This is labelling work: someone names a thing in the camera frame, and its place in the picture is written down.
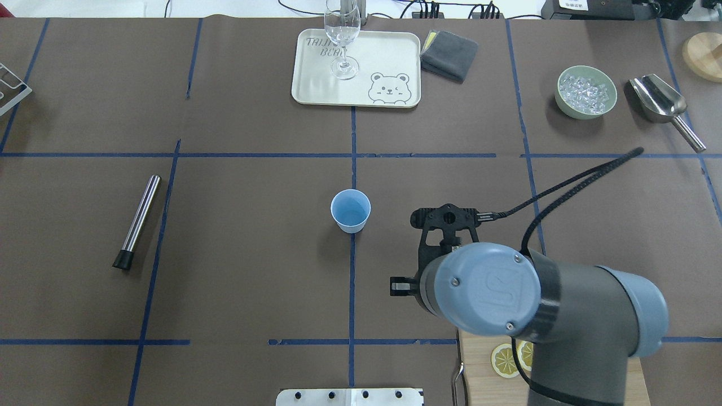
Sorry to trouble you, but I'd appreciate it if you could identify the cream bear tray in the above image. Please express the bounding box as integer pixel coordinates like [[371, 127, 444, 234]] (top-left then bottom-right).
[[291, 29, 422, 108]]

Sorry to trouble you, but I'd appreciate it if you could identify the light blue plastic cup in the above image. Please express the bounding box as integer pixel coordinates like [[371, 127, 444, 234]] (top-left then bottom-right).
[[330, 188, 372, 234]]

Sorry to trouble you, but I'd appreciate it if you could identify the green bowl of ice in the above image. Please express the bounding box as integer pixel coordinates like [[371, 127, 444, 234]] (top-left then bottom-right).
[[554, 66, 617, 120]]

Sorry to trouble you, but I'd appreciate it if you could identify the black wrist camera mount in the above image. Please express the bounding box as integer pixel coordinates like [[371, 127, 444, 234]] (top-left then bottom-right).
[[410, 204, 482, 274]]

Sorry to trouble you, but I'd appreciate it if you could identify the wooden cup tree stand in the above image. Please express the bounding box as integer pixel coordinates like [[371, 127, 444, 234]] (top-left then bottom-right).
[[683, 32, 721, 83]]

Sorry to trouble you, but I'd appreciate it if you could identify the lemon slice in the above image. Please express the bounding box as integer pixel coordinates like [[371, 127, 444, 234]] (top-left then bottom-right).
[[490, 343, 519, 378], [516, 340, 534, 372]]

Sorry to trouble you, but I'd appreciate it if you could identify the steel muddler black tip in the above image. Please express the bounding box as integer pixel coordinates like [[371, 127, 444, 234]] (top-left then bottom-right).
[[112, 175, 161, 271]]

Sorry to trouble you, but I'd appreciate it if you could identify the black braided camera cable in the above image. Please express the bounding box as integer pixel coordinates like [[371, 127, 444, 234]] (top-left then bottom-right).
[[478, 148, 645, 254]]

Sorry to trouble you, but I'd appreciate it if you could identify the black desktop box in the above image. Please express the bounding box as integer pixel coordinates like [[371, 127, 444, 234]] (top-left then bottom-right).
[[540, 0, 666, 21]]

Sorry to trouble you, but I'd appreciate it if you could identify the steel ice scoop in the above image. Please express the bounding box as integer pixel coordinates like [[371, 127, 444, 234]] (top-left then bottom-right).
[[628, 74, 707, 153]]

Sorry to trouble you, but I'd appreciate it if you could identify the white wire cup rack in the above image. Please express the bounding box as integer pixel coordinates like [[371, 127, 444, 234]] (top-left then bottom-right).
[[0, 63, 33, 116]]

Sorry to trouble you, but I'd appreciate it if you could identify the grey folded cloth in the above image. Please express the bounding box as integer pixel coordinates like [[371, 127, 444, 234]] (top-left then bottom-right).
[[420, 30, 479, 84]]

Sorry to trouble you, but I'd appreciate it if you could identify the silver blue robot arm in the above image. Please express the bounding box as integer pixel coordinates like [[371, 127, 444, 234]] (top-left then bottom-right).
[[390, 242, 670, 405]]

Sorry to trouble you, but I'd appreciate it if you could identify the clear wine glass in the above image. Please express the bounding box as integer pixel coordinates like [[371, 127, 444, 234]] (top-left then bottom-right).
[[323, 1, 361, 80]]

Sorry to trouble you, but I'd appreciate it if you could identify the bamboo cutting board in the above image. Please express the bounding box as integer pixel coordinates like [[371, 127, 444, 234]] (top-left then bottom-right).
[[459, 330, 651, 405]]

